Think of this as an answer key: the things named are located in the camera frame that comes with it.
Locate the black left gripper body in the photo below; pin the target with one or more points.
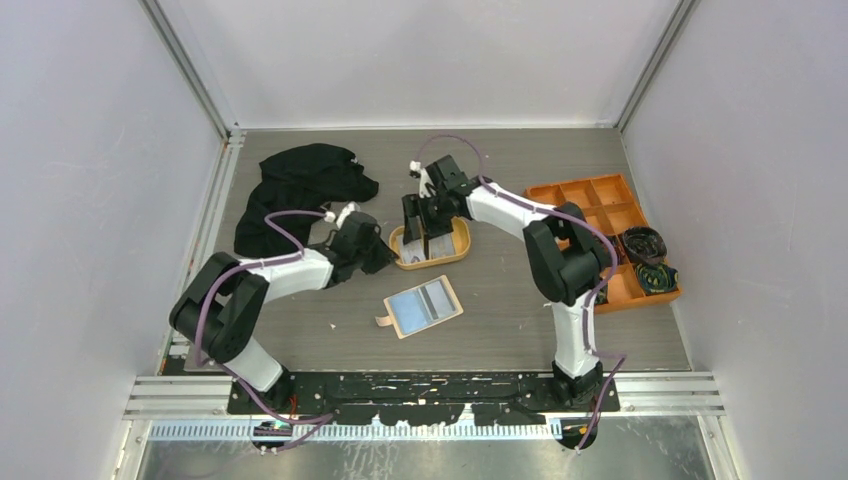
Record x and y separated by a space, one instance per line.
361 254

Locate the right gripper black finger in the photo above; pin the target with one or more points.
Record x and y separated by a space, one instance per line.
412 216
437 217

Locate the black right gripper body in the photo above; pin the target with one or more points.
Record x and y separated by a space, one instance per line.
435 194

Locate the credit card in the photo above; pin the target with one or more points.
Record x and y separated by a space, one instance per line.
421 250

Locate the yellow oval tray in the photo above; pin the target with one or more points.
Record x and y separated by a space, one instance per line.
462 240

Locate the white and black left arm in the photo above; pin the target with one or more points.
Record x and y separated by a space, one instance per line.
219 309

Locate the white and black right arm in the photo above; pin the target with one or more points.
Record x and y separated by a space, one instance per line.
566 256

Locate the black cloth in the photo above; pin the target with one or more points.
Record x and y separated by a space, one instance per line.
304 178

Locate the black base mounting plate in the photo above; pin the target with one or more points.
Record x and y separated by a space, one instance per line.
431 398

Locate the orange compartment tray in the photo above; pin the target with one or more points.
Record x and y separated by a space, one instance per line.
609 205

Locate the green patterned rolled tie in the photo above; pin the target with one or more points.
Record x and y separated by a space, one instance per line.
656 279

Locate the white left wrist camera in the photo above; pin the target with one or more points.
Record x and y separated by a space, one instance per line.
337 219

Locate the aluminium front rail frame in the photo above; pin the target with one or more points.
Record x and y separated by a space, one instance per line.
194 408

